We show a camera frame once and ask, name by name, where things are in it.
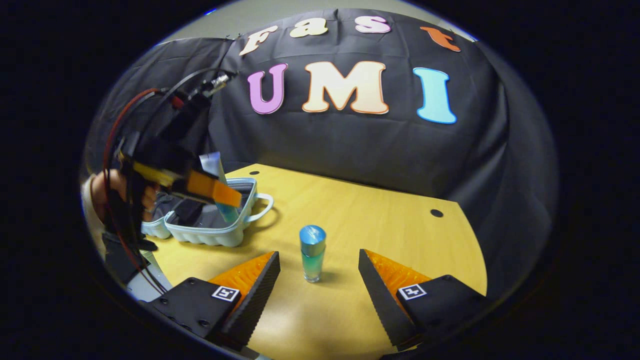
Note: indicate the blue green skin care bottle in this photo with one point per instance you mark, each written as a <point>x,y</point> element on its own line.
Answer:
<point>313,252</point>

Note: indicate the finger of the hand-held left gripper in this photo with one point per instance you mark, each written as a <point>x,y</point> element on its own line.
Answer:
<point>210,189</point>

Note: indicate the small white suitcase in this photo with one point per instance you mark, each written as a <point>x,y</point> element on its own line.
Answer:
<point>215,234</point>

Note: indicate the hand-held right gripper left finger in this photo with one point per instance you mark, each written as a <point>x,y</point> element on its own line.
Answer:
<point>252,302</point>

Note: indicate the teal skin care tube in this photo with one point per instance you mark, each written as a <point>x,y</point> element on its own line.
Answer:
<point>212,162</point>

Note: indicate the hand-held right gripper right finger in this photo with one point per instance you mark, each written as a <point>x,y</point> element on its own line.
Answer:
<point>382,302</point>

